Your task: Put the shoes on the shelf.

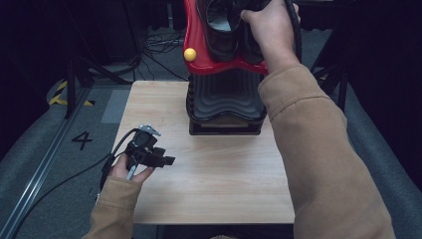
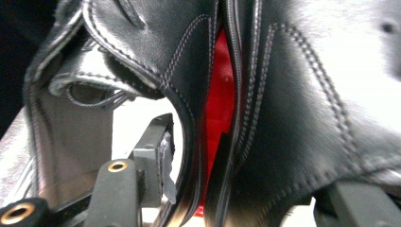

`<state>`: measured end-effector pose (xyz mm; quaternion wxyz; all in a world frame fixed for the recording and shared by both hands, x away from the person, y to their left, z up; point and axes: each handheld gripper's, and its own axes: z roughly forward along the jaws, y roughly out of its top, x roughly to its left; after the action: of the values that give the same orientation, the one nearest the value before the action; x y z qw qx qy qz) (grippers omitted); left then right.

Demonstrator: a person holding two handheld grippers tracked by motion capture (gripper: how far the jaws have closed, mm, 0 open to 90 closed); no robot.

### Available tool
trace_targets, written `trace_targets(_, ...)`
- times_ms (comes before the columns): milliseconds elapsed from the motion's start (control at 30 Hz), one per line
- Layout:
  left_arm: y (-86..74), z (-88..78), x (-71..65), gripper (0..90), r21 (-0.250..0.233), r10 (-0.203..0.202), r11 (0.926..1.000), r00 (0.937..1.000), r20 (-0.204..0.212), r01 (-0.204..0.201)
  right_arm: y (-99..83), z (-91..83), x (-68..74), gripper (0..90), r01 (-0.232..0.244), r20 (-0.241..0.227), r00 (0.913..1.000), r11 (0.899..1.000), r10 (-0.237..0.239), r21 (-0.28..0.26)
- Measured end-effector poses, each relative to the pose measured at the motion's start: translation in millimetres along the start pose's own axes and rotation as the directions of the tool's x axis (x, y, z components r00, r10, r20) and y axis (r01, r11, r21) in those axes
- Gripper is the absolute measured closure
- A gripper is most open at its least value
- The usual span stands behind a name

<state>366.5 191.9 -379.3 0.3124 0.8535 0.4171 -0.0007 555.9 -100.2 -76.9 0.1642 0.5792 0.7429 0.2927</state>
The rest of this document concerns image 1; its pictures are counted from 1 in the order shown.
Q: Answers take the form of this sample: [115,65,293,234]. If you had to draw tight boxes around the person's left hand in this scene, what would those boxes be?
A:
[109,153,156,185]

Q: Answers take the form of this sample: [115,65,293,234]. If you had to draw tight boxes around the left hand-held gripper black cable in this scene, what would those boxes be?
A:
[11,127,140,239]

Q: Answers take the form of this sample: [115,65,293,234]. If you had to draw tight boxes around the black leather shoe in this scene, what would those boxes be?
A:
[196,0,241,64]
[238,21,267,66]

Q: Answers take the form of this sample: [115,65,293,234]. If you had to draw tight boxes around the metal floor rail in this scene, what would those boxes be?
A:
[0,88,91,239]

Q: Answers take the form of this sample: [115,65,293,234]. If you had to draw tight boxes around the yellow and black floor tape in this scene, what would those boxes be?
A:
[49,80,96,108]

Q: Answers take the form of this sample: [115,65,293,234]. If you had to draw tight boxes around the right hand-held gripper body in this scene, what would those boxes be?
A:
[236,0,273,12]

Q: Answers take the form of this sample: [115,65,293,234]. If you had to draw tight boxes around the right hand-held gripper black cable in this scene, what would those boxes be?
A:
[283,0,304,64]

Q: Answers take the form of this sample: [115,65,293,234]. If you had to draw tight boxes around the hand-held gripper black cable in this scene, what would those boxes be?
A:
[283,0,304,64]
[11,127,140,239]

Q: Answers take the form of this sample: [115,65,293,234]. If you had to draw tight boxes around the bundle of floor cables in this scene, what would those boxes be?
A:
[133,28,190,83]

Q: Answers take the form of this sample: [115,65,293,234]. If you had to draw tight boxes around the person's right hand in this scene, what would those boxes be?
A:
[240,0,302,74]

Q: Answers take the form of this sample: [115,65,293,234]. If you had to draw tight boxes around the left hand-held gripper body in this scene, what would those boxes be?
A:
[124,124,162,181]

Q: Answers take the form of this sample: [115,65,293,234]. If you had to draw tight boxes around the red and black shoe rack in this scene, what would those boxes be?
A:
[182,0,270,136]

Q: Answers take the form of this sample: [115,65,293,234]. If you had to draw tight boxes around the black metal stand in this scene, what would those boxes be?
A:
[64,0,133,120]
[313,59,349,114]

